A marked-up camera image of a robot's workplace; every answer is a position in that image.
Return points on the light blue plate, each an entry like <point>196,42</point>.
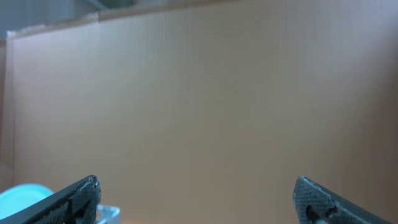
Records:
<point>17,198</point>

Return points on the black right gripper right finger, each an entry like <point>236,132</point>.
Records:
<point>316,204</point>

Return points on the grey dishwasher rack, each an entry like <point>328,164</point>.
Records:
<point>108,215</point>

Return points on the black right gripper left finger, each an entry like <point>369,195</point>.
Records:
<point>74,204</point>

